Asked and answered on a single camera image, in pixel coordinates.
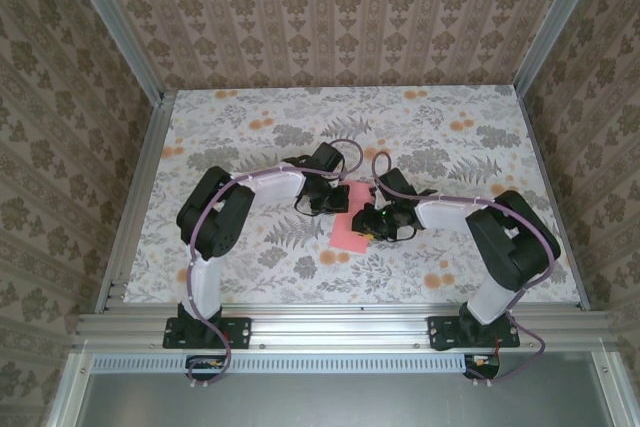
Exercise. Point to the floral patterned table cover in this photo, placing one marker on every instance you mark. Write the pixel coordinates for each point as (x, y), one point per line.
(400, 112)

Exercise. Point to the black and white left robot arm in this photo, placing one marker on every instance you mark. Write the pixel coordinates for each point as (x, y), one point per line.
(275, 184)

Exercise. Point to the pink square paper sheet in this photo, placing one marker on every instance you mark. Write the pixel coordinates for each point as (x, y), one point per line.
(345, 239)

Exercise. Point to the grey metal tray panel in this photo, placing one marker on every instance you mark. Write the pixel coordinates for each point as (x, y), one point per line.
(340, 402)

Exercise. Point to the aluminium table side rail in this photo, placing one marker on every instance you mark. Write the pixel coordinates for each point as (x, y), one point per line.
(539, 147)
(136, 197)

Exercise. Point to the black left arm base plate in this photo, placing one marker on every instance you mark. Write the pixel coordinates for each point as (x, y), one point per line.
(242, 332)

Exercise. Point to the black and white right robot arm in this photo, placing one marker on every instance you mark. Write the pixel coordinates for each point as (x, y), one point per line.
(445, 212)

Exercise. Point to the aluminium frame post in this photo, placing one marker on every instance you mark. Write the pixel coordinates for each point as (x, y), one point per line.
(557, 22)
(116, 22)

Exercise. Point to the aluminium mounting rail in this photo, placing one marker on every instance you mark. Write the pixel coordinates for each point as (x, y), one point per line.
(340, 329)

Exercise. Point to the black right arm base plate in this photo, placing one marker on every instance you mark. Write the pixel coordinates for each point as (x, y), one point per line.
(437, 332)

